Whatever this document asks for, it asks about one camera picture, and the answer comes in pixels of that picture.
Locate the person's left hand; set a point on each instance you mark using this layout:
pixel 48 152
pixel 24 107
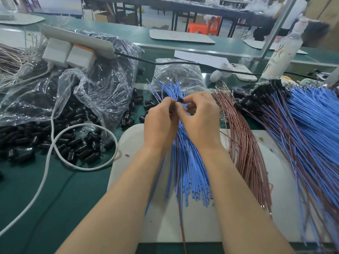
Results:
pixel 159 127

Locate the person's right hand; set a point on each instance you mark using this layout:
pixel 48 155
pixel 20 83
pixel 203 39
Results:
pixel 201 124

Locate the pile of black plastic caps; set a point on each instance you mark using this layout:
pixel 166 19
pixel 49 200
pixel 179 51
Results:
pixel 26 140

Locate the person's left forearm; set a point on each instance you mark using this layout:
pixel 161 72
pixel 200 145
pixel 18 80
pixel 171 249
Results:
pixel 111 214

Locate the person's right forearm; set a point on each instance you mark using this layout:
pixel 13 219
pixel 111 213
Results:
pixel 243 214

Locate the white computer mouse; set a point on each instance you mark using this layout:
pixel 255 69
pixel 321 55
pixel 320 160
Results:
pixel 216 76

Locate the small clear plastic bag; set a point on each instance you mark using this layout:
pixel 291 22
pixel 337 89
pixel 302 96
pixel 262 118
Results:
pixel 180 74

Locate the white flat device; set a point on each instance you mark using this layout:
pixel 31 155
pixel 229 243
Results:
pixel 242 72

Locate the white paper sheet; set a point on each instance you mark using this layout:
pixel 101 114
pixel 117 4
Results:
pixel 198 57

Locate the large clear plastic bag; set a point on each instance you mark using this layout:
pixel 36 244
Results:
pixel 108 79

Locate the white flat tray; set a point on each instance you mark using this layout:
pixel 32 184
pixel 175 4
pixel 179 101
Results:
pixel 254 43
pixel 21 19
pixel 183 36

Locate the orange plastic stool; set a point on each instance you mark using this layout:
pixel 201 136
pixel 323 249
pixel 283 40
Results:
pixel 206 24

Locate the white work board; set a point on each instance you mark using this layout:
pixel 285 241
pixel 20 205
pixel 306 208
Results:
pixel 201 224

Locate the white orange charger adapter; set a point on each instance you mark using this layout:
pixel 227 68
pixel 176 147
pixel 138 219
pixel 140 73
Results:
pixel 80 57

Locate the white spray bottle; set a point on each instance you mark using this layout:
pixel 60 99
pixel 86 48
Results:
pixel 282 53

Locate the white power strip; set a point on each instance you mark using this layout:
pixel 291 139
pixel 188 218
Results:
pixel 77 38

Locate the blue table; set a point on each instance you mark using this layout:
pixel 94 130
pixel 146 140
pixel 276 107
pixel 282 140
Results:
pixel 53 5

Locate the cardboard boxes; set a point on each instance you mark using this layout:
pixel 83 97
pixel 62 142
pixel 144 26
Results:
pixel 326 15

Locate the long black-frame table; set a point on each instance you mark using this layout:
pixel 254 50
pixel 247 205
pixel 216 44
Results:
pixel 159 3

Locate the slanted metal frame post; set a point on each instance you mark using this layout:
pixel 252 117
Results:
pixel 278 23

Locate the short metal frame post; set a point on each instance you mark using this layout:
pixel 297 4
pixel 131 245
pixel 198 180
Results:
pixel 332 75

